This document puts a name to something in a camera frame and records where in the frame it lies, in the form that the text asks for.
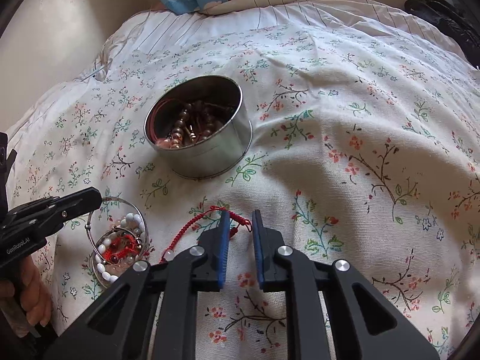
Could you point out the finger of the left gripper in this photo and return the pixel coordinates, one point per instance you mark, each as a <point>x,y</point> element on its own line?
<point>51,211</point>

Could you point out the silver bangle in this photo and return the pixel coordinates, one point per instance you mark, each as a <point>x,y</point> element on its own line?
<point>133,219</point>

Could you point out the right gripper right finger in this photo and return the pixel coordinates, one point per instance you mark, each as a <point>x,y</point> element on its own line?
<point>332,310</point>

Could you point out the person's left hand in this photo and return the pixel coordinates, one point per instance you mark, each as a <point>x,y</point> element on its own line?
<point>25,298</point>

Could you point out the round silver metal tin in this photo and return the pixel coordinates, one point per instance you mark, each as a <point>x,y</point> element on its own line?
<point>200,128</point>

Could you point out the black clothing pile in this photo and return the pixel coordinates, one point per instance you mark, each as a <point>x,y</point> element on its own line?
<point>451,22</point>

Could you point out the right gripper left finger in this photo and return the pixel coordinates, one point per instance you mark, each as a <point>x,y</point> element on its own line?
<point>150,311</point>

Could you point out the floral white bed sheet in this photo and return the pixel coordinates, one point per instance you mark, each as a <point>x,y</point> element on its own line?
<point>365,143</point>

